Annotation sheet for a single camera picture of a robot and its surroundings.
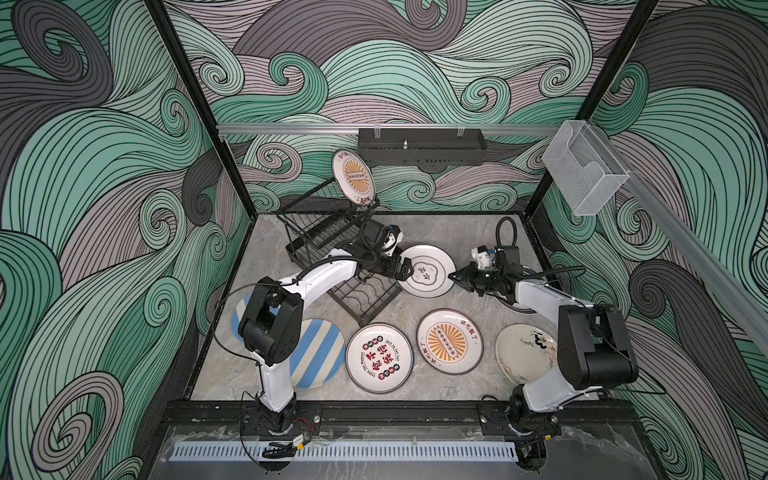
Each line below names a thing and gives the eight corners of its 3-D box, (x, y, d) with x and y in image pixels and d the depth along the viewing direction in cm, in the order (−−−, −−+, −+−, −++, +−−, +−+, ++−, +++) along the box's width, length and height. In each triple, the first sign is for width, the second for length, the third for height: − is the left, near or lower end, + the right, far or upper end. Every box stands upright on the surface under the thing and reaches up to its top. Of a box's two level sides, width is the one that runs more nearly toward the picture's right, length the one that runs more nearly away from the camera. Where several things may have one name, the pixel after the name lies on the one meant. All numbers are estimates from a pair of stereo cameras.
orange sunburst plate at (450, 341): (419, 374, 82) (420, 372, 81) (414, 311, 95) (414, 308, 93) (488, 374, 82) (490, 372, 81) (474, 311, 95) (475, 308, 93)
